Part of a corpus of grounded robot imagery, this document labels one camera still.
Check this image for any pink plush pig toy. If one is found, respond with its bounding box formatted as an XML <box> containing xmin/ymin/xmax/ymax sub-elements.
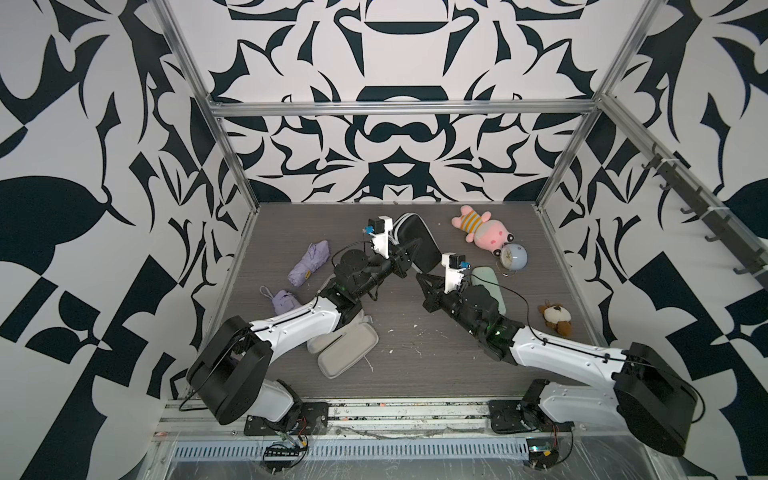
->
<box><xmin>451</xmin><ymin>205</ymin><xmax>515</xmax><ymax>256</ymax></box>

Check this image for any brown white plush dog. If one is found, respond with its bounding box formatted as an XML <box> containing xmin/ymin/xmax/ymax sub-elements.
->
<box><xmin>538</xmin><ymin>301</ymin><xmax>573</xmax><ymax>337</ymax></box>

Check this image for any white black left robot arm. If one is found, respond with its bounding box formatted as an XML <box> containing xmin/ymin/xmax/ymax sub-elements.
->
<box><xmin>186</xmin><ymin>239</ymin><xmax>423</xmax><ymax>428</ymax></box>

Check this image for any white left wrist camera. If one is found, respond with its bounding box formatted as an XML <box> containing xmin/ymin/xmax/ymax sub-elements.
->
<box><xmin>365</xmin><ymin>216</ymin><xmax>393</xmax><ymax>259</ymax></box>

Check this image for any lavender folded umbrella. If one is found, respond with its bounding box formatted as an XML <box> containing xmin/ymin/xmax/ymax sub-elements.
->
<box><xmin>259</xmin><ymin>286</ymin><xmax>302</xmax><ymax>316</ymax></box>
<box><xmin>287</xmin><ymin>240</ymin><xmax>330</xmax><ymax>287</ymax></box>

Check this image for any aluminium cage frame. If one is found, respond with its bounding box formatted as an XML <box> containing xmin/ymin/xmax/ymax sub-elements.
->
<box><xmin>165</xmin><ymin>1</ymin><xmax>767</xmax><ymax>430</ymax></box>

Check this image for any blue round alarm clock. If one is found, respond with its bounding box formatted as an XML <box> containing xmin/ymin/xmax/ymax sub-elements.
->
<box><xmin>494</xmin><ymin>243</ymin><xmax>528</xmax><ymax>276</ymax></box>

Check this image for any white perforated cable tray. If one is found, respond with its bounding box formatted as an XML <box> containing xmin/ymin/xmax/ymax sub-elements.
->
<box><xmin>173</xmin><ymin>438</ymin><xmax>529</xmax><ymax>462</ymax></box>

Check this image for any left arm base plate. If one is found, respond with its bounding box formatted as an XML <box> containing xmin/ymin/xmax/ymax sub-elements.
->
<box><xmin>243</xmin><ymin>402</ymin><xmax>330</xmax><ymax>436</ymax></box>

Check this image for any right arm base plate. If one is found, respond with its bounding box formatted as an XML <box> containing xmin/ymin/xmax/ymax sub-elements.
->
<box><xmin>488</xmin><ymin>400</ymin><xmax>543</xmax><ymax>435</ymax></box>

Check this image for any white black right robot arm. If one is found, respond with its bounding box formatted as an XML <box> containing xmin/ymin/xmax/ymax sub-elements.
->
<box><xmin>416</xmin><ymin>274</ymin><xmax>704</xmax><ymax>457</ymax></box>

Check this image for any lavender open umbrella case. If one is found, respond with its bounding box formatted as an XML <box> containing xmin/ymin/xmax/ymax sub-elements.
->
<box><xmin>317</xmin><ymin>323</ymin><xmax>379</xmax><ymax>379</ymax></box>

